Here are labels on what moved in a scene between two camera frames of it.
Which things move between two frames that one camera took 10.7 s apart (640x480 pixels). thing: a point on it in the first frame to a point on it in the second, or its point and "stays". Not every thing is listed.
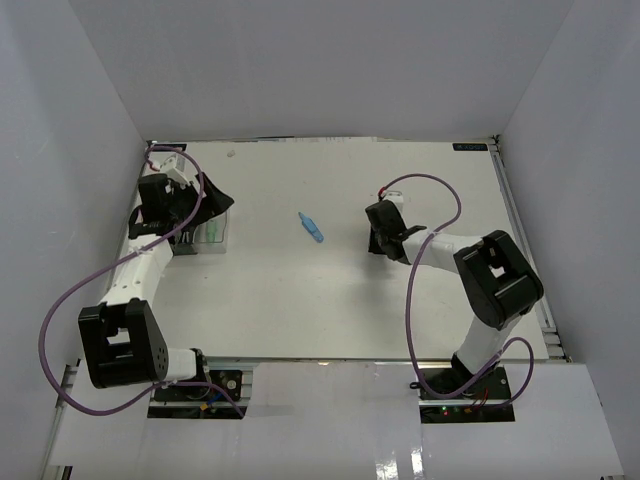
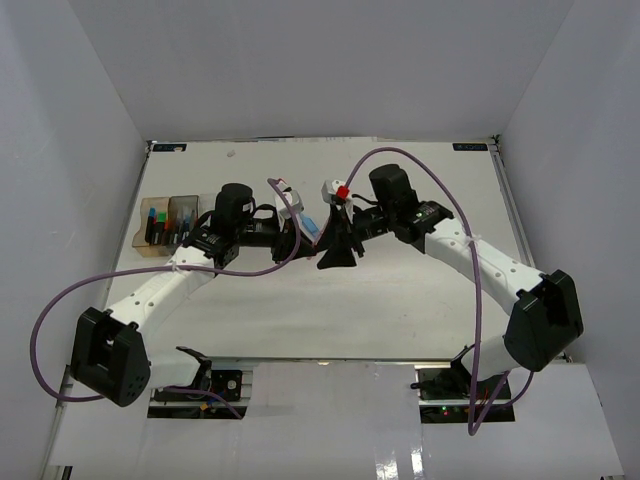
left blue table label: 175,148 stays
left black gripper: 214,203 to 283,243
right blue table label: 470,146 stays
